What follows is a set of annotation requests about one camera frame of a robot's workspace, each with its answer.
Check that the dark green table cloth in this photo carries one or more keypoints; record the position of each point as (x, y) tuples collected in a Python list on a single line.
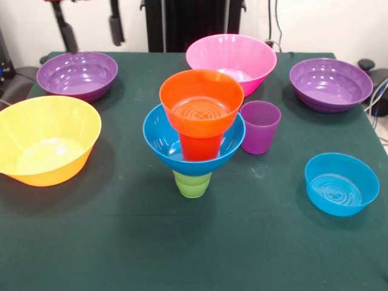
[(194, 242)]

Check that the black device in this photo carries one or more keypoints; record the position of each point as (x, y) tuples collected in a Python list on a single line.
[(6, 69)]

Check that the purple plastic cup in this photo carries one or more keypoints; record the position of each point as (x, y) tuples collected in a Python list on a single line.
[(262, 139)]

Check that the black round knob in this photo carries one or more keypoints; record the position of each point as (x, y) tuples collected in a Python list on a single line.
[(366, 64)]

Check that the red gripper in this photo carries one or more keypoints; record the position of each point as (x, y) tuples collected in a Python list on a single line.
[(56, 1)]

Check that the purple plastic bowl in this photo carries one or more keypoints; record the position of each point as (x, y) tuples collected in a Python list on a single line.
[(330, 92), (75, 89)]

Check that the low blue plastic bowl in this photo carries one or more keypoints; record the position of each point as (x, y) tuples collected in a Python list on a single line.
[(333, 204)]

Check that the yellow plastic bowl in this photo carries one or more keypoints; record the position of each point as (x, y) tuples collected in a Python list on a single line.
[(45, 157)]

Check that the pink plastic bowl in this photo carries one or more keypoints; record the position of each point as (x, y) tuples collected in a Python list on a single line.
[(251, 57)]

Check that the deep blue plastic bowl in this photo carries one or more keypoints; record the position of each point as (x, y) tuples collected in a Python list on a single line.
[(157, 142)]

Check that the orange plastic bowl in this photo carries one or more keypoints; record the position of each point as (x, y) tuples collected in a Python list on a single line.
[(200, 124)]

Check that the green plastic cup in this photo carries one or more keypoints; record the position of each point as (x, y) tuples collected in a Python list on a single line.
[(191, 189)]

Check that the orange plastic cup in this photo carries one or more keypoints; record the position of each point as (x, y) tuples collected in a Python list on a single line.
[(200, 148)]

